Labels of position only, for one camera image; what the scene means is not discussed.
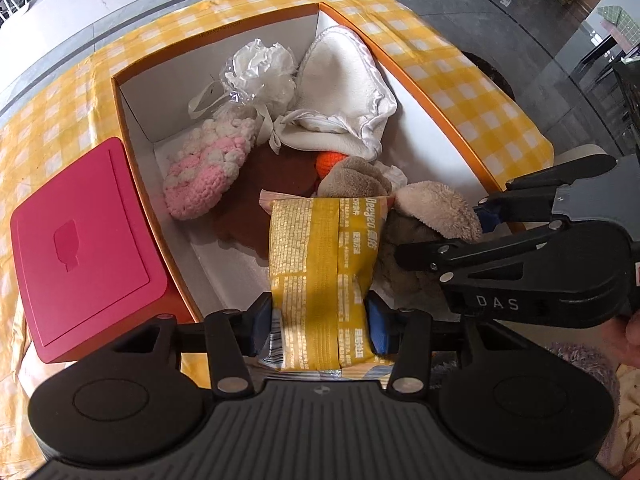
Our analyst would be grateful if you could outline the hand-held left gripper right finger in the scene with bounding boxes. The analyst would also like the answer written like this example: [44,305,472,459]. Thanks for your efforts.
[365,295,526,395]

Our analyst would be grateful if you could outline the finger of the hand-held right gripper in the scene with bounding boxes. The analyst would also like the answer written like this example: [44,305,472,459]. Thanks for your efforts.
[472,154,618,233]
[395,224,581,287]

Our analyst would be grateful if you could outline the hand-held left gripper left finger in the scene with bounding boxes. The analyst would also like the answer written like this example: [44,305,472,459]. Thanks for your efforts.
[107,294,273,395]

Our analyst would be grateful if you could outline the brown plush toy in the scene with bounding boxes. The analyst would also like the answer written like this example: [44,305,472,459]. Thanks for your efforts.
[317,156,483,307]

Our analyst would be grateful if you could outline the gold snack packet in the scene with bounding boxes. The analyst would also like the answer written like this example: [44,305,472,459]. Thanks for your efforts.
[257,190,396,378]

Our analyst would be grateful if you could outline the orange white cardboard box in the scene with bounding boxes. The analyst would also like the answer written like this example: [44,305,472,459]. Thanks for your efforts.
[111,2,507,325]

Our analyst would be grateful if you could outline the pink white crochet pouch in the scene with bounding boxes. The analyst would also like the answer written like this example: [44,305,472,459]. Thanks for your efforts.
[164,116,257,220]

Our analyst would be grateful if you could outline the orange crochet ball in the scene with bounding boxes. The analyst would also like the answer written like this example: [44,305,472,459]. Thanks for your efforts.
[315,151,348,178]

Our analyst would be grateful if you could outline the white cloth drawstring pouch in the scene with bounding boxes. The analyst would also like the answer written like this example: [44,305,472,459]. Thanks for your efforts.
[270,27,399,162]

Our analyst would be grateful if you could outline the clear plastic bag with ribbon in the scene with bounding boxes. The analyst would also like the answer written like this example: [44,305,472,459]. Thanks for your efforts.
[188,39,297,133]

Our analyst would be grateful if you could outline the person's right hand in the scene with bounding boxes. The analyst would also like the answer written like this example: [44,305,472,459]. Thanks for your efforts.
[600,305,640,362]

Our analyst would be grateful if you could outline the purple fuzzy cloth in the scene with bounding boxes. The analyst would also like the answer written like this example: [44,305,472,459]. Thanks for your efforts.
[542,342,622,463]

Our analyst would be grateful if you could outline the yellow checked tablecloth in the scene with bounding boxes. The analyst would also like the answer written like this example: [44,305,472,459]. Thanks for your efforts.
[0,0,555,463]

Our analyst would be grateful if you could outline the cream printed cloth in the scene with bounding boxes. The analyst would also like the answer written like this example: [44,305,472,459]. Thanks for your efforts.
[614,364,640,463]

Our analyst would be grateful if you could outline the magenta box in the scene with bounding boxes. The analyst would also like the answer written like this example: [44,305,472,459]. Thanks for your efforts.
[10,137,168,365]

